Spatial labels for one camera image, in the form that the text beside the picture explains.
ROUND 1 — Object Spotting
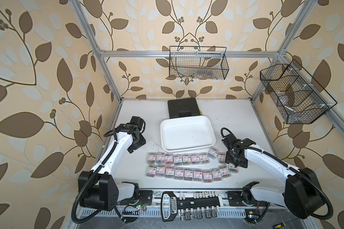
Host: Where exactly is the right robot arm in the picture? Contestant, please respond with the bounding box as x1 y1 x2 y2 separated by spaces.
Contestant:
220 127 334 220

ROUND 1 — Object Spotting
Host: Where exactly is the black wire basket back wall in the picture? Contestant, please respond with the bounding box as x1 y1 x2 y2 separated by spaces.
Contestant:
169 45 229 80

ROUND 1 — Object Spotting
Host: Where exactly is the paper clip box sixteenth removed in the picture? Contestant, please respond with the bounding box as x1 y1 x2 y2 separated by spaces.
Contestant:
156 166 166 177

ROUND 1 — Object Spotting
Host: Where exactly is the black socket set holder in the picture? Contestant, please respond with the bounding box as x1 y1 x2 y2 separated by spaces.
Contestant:
160 191 224 222

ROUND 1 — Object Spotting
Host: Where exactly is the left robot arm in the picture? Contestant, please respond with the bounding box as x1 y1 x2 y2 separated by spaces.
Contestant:
71 116 146 224

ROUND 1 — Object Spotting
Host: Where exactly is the paper clip box nineteenth removed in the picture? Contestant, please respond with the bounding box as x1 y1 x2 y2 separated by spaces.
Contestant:
229 163 239 173

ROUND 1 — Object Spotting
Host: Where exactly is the paper clip box twelfth removed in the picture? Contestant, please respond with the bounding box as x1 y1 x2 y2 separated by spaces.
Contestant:
183 168 194 181

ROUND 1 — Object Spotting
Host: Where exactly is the yellow handled screwdriver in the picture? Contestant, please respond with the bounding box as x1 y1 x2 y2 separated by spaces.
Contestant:
272 222 286 229

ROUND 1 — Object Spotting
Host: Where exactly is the paper clip box seventeenth removed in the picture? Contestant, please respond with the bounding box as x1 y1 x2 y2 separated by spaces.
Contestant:
219 166 230 178

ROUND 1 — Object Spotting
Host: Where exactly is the paper clip box eighteenth removed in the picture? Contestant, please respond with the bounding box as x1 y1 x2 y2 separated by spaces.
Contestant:
146 165 157 177

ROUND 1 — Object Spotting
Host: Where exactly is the black wire basket wall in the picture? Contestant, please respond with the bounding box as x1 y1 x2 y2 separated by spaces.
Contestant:
169 45 229 80
260 60 337 125

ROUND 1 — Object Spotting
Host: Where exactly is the white plastic storage tray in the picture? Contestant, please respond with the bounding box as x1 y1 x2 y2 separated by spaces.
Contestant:
160 115 216 153

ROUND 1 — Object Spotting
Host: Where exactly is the paper clip box thirteenth removed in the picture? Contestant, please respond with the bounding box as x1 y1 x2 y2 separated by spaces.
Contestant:
193 169 203 182

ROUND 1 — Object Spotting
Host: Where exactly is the paper clip box fifteenth removed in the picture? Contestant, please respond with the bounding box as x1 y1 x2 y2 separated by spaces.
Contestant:
212 168 222 181

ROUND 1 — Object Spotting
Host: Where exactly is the paper clip box fourteenth removed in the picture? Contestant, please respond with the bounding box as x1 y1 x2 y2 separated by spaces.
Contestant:
202 169 213 183

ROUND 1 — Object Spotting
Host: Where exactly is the black wire basket right wall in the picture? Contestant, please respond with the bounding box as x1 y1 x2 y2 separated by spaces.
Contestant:
260 60 337 125

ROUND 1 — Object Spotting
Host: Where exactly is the paper clip box eleventh removed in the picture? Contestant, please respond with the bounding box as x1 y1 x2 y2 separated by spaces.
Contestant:
174 167 184 180

